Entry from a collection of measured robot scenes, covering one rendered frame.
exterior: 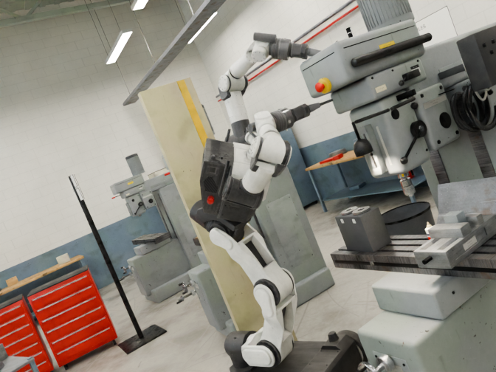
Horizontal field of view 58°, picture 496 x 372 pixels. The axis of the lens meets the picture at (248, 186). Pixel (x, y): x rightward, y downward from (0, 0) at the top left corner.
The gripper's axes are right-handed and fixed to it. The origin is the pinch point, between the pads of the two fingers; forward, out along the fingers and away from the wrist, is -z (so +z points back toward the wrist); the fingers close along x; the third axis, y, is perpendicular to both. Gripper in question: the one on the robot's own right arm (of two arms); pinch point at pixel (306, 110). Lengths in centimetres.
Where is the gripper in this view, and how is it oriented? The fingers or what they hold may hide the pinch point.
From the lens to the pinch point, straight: 196.8
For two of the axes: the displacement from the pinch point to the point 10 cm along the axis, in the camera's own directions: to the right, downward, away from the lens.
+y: 3.7, 9.2, 0.8
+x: -4.6, 1.1, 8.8
